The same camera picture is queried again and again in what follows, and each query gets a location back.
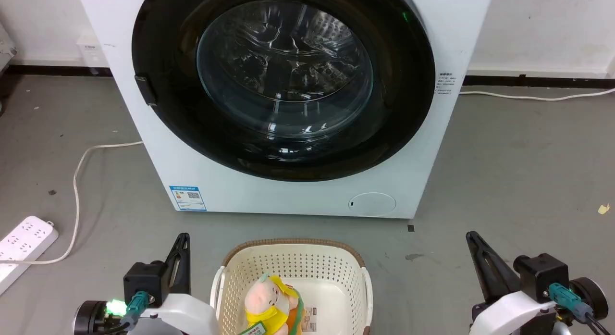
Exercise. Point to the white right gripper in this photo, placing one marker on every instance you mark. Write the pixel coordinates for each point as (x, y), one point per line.
(509, 313)

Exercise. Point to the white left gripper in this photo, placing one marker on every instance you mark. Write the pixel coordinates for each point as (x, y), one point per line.
(187, 313)

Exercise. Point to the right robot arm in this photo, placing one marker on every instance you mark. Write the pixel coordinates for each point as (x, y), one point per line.
(590, 299)

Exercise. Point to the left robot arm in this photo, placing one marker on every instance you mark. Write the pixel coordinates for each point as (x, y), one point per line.
(91, 318)

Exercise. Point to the white front-load washing machine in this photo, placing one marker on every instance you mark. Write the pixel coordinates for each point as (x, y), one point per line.
(307, 195)

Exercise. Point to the round black glass washer door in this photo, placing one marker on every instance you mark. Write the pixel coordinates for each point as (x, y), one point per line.
(283, 85)

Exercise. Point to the blue energy label sticker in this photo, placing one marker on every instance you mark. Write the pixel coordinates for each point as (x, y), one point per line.
(188, 198)

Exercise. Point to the pink pig plush toy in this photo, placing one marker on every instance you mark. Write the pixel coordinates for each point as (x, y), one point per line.
(271, 306)

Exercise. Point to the cream perforated laundry basket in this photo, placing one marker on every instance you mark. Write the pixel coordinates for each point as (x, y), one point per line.
(293, 265)

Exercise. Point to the yellow paper scrap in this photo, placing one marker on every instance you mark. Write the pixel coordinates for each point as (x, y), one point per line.
(603, 208)

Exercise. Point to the white paper label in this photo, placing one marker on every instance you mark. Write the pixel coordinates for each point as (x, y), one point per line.
(310, 318)

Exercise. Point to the round white filter cover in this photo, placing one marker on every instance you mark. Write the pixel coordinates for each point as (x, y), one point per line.
(372, 204)

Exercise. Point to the white power strip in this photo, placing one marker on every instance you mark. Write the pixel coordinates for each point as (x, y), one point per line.
(21, 243)

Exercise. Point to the white text warning sticker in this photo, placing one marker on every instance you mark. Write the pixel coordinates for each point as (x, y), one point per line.
(445, 83)

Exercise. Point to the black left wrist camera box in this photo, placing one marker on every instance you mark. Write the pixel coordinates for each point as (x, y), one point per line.
(144, 279)

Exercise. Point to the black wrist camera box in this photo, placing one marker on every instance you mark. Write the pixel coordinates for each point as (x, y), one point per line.
(144, 279)
(540, 275)

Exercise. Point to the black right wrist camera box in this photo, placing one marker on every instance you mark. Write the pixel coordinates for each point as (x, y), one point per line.
(540, 275)

